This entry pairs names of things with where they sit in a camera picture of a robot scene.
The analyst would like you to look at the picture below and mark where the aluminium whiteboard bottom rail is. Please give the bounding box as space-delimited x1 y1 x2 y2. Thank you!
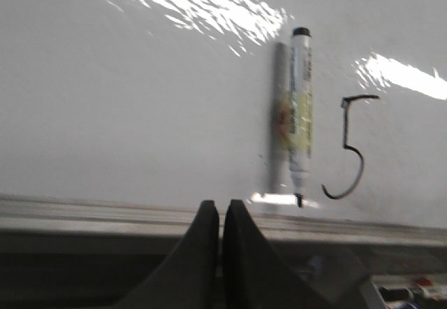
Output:
1 194 446 247

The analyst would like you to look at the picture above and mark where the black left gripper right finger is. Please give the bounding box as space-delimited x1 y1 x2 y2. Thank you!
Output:
222 200 384 308

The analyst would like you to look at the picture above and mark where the white black-tipped whiteboard marker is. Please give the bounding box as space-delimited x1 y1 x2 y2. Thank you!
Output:
288 27 312 208

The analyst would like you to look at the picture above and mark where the white plastic marker tray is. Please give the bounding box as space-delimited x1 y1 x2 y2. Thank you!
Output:
372 273 446 308

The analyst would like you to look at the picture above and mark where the white whiteboard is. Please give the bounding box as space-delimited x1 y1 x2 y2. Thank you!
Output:
1 0 446 228

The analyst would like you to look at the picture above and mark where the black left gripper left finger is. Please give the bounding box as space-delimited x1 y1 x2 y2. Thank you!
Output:
115 200 219 308

